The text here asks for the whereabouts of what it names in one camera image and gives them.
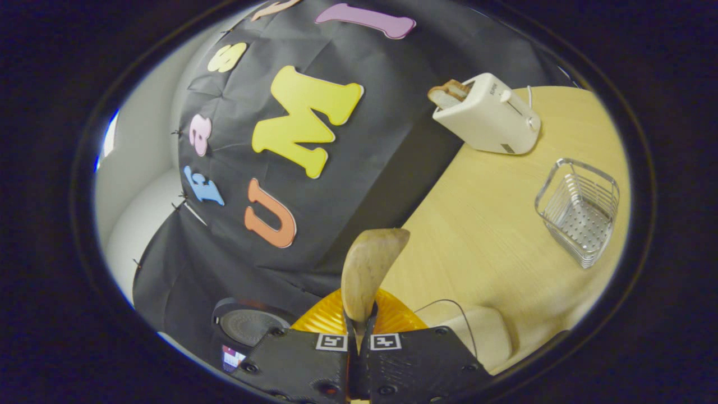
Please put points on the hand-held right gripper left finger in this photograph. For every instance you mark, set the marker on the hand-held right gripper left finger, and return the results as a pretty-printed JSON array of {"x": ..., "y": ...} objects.
[{"x": 297, "y": 365}]

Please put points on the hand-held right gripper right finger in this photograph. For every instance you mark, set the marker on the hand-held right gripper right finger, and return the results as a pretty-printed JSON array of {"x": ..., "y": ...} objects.
[{"x": 420, "y": 365}]

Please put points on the black rice cooker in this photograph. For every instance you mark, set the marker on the black rice cooker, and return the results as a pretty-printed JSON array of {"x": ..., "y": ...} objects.
[{"x": 247, "y": 325}]

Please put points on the wooden spoon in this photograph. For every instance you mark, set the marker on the wooden spoon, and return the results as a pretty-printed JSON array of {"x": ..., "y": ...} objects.
[{"x": 367, "y": 264}]

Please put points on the clear plastic container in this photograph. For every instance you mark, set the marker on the clear plastic container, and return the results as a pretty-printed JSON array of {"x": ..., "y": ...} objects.
[{"x": 482, "y": 336}]

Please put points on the black backdrop cloth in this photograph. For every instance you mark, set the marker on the black backdrop cloth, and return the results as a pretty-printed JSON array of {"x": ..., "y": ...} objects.
[{"x": 381, "y": 168}]

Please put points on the white toaster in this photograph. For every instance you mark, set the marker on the white toaster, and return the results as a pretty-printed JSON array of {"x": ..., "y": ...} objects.
[{"x": 488, "y": 118}]

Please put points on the pale bread slice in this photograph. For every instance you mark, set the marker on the pale bread slice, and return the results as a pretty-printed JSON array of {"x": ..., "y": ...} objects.
[{"x": 443, "y": 98}]

